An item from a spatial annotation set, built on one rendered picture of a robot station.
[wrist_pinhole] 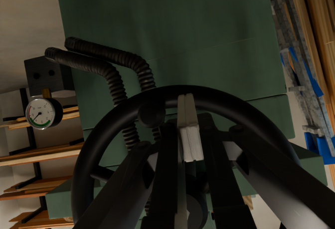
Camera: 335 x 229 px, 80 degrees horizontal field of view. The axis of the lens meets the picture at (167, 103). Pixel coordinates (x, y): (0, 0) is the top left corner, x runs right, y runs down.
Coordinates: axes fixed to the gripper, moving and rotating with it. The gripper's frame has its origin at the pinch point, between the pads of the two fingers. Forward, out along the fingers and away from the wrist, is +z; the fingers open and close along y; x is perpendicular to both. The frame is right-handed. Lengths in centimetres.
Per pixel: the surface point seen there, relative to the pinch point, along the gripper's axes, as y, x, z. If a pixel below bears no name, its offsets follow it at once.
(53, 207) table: -35.2, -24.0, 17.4
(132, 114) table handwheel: -6.7, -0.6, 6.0
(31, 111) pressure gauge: -30.7, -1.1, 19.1
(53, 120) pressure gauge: -26.5, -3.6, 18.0
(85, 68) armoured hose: -15.0, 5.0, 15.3
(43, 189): -223, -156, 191
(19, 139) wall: -296, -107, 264
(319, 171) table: 21.9, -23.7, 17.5
